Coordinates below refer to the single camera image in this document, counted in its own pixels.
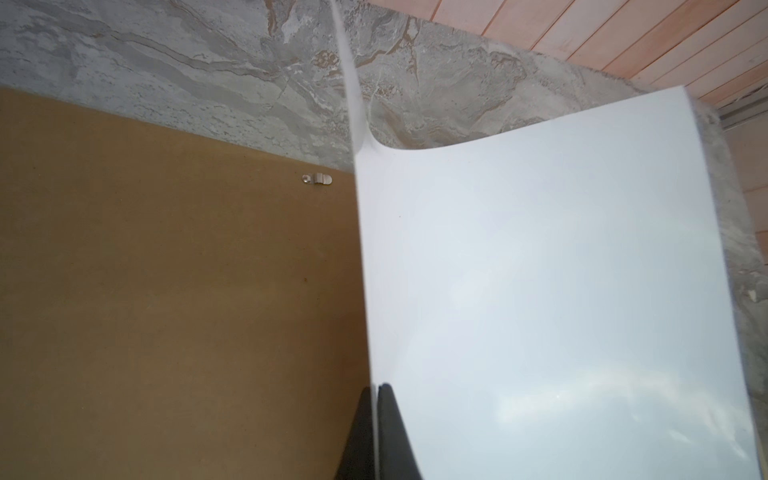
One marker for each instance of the autumn forest photo print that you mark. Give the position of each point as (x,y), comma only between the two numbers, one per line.
(552,302)

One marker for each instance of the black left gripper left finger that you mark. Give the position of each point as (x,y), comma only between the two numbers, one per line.
(358,459)

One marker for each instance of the brown cardboard backing board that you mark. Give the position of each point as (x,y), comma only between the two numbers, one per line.
(172,307)

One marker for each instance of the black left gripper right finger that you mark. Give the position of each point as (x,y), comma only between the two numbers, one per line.
(396,460)

